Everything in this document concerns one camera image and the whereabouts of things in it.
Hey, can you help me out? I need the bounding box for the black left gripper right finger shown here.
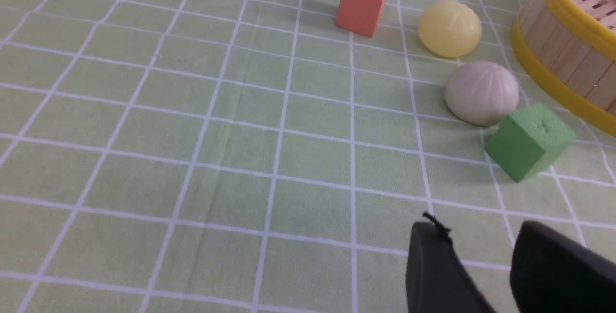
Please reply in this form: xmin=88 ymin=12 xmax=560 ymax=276
xmin=510 ymin=221 xmax=616 ymax=313

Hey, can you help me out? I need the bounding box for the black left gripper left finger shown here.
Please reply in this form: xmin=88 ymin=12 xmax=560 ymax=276
xmin=406 ymin=212 xmax=495 ymax=313

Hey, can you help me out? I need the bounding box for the white bun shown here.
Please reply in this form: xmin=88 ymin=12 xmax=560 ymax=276
xmin=444 ymin=61 xmax=519 ymax=127

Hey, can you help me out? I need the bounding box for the yellow bun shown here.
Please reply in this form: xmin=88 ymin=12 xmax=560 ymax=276
xmin=417 ymin=0 xmax=483 ymax=58

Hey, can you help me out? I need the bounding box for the bamboo steamer tray yellow rim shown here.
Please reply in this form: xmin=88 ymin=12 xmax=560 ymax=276
xmin=511 ymin=0 xmax=616 ymax=135

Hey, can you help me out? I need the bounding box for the green foam cube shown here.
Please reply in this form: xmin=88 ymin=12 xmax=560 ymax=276
xmin=485 ymin=103 xmax=577 ymax=182

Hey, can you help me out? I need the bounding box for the red foam cube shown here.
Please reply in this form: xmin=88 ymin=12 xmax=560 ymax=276
xmin=335 ymin=0 xmax=386 ymax=38

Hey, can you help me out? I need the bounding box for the green checkered tablecloth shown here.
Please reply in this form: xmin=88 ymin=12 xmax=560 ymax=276
xmin=0 ymin=0 xmax=615 ymax=313

